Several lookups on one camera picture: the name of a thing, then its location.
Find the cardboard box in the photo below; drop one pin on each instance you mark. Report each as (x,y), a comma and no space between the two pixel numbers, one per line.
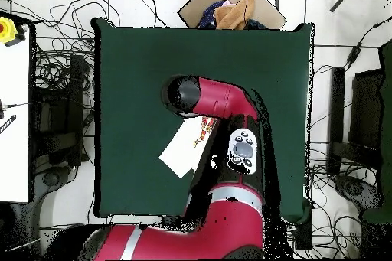
(196,7)

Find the black ribbed strip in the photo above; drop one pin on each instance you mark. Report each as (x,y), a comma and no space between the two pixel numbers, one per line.
(7,123)

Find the dark blue garment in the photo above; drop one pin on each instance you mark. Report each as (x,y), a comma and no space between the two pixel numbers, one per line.
(255,24)

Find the orange towel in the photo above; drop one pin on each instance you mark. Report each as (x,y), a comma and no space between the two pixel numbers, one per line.
(235,13)

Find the black box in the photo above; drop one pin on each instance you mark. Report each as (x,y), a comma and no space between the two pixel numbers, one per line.
(303,236)

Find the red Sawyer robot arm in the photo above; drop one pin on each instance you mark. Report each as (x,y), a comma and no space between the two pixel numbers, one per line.
(220,98)

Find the blue dotted garment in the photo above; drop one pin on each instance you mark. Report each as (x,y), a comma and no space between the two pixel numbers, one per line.
(209,16)

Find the white printed t-shirt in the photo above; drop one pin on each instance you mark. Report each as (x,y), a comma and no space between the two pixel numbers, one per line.
(183,150)

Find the yellow emergency stop button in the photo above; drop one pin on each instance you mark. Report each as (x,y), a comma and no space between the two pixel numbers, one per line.
(7,31)

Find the white table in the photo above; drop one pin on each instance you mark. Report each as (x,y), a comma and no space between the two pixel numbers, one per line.
(13,157)

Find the dark green table cloth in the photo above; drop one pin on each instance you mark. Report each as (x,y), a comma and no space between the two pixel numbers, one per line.
(128,74)

